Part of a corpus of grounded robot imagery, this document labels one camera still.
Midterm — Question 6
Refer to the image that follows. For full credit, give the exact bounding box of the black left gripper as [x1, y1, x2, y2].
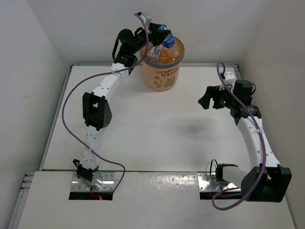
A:
[129, 22, 170, 55]

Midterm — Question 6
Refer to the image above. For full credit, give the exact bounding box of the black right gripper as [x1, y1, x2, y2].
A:
[198, 83, 236, 109]

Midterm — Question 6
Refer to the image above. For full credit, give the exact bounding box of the small bottle blue label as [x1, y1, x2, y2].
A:
[162, 32, 175, 49]

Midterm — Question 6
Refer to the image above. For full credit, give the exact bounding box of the clear bottle orange white label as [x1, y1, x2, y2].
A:
[146, 44, 163, 62]

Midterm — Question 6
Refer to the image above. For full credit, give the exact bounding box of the clear bottle green label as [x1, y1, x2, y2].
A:
[168, 43, 180, 62]

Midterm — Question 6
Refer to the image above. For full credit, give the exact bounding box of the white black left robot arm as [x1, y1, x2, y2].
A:
[74, 23, 170, 182]

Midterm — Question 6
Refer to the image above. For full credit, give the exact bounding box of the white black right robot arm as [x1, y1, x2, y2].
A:
[198, 80, 292, 203]

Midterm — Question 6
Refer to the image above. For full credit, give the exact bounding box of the orange capybara waste bin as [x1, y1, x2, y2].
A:
[142, 38, 185, 91]

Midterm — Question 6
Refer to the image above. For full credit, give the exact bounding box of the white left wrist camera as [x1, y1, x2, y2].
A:
[138, 12, 152, 27]

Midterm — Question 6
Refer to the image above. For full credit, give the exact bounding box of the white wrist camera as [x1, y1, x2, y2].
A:
[220, 72, 236, 90]
[138, 12, 152, 27]

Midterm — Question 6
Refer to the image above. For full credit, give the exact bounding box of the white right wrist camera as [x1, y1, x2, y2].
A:
[220, 72, 236, 90]

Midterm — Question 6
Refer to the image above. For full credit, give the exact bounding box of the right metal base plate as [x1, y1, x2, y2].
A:
[197, 172, 241, 192]

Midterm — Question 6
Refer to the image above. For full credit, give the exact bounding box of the metal base plate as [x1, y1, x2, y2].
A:
[70, 171, 114, 192]
[197, 172, 241, 192]

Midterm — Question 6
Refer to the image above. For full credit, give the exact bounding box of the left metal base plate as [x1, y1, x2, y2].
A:
[70, 171, 114, 192]

